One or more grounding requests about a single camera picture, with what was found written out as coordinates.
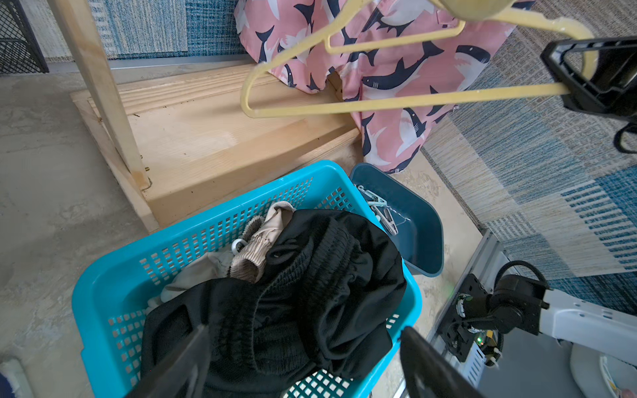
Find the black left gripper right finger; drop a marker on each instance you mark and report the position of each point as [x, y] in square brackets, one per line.
[427, 373]

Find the dark teal plastic tray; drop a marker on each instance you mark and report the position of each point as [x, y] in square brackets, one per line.
[419, 230]

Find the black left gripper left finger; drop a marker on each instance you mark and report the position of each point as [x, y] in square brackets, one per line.
[183, 372]

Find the wooden clothes rack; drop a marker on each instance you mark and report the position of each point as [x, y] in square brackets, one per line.
[180, 145]

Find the black wire shelf rack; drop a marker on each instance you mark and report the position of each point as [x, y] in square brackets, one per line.
[20, 53]

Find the dark blue book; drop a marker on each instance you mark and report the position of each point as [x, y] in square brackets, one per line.
[14, 381]

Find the white clothespin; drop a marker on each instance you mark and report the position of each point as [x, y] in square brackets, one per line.
[388, 221]

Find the yellow hanger of black shorts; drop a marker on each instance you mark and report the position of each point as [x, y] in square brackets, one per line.
[464, 11]

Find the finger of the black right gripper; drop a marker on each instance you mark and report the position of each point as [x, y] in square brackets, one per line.
[611, 90]

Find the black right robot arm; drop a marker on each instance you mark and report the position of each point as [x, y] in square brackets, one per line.
[581, 322]

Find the pink patterned shorts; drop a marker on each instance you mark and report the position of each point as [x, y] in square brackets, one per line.
[393, 137]

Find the turquoise plastic basket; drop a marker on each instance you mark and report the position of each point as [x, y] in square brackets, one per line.
[111, 297]

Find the black shorts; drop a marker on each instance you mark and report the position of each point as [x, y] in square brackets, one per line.
[330, 283]

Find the mint clothespin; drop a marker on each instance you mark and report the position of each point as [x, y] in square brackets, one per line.
[376, 203]
[371, 198]

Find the beige shorts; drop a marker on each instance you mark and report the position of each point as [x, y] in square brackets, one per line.
[243, 259]

